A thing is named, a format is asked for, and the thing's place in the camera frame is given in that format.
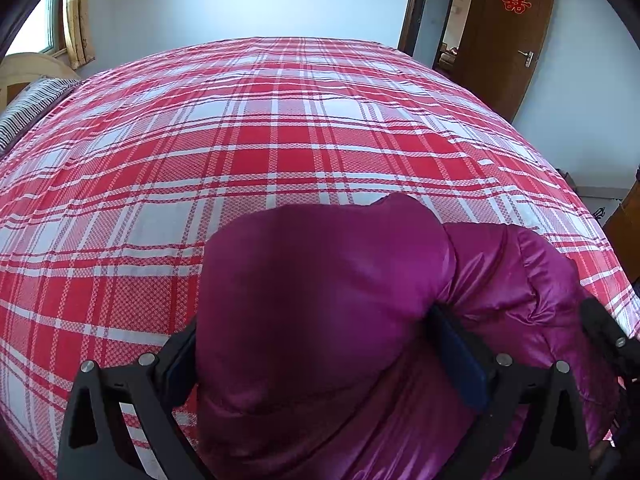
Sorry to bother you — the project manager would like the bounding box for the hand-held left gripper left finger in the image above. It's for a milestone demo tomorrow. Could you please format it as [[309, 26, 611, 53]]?
[[57, 317, 216, 480]]

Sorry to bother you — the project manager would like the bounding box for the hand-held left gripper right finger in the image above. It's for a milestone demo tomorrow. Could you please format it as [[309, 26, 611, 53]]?
[[425, 302, 593, 480]]

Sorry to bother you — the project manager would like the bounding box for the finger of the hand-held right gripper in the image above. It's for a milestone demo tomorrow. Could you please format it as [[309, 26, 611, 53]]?
[[580, 297, 640, 377]]

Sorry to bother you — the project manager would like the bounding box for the purple down jacket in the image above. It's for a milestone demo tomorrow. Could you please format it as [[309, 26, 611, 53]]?
[[195, 192, 623, 480]]

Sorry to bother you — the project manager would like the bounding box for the wooden cabinet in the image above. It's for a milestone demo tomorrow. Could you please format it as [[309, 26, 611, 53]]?
[[602, 165, 640, 286]]

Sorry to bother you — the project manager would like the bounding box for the red white plaid bed sheet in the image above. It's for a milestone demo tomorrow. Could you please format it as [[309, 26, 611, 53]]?
[[0, 36, 640, 480]]

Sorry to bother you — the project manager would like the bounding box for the brown wooden door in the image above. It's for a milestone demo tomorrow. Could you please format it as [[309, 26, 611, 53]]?
[[452, 0, 558, 123]]

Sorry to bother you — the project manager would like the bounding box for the striped pillow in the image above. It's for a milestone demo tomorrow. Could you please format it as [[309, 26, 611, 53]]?
[[0, 77, 83, 156]]

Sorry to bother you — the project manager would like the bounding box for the cream wooden headboard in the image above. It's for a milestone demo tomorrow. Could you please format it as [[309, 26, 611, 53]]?
[[0, 52, 76, 107]]

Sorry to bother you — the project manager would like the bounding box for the yellow curtain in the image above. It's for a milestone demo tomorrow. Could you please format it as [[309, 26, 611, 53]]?
[[62, 0, 96, 71]]

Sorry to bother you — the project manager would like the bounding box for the window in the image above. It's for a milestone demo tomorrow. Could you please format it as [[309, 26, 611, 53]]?
[[30, 0, 68, 56]]

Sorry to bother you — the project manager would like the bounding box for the dark wooden door frame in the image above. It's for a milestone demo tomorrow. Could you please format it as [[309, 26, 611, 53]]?
[[397, 0, 481, 78]]

